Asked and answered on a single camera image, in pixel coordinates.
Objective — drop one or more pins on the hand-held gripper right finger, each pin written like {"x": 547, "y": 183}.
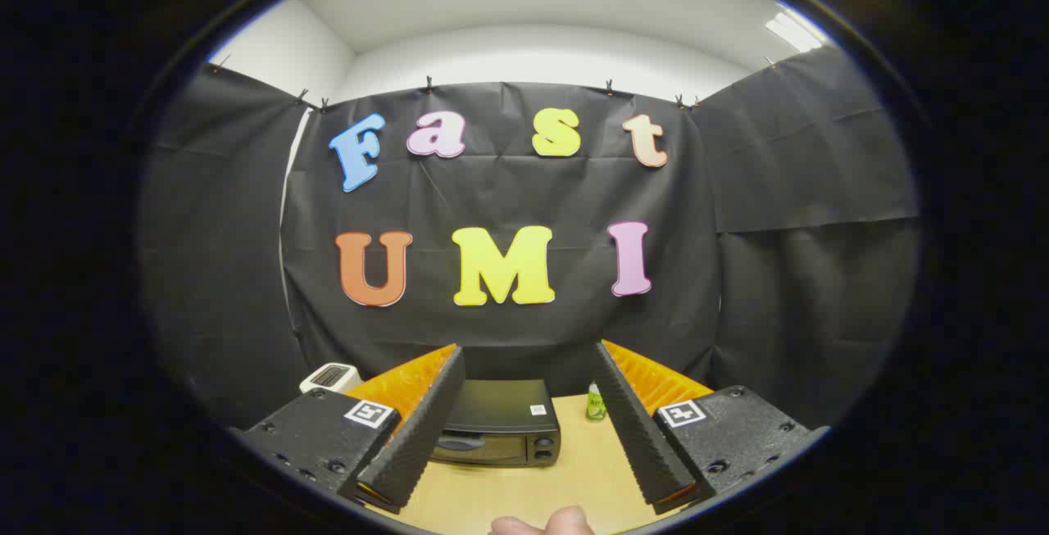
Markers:
{"x": 635, "y": 424}

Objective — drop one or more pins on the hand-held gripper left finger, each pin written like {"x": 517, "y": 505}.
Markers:
{"x": 422, "y": 420}

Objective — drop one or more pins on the black toaster oven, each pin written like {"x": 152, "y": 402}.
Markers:
{"x": 500, "y": 412}

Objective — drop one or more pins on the white pop-up toaster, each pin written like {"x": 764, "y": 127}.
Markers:
{"x": 329, "y": 377}

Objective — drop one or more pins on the green drink bottle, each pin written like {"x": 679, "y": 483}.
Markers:
{"x": 596, "y": 405}

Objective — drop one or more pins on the ceiling light panel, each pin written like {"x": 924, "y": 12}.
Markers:
{"x": 793, "y": 31}

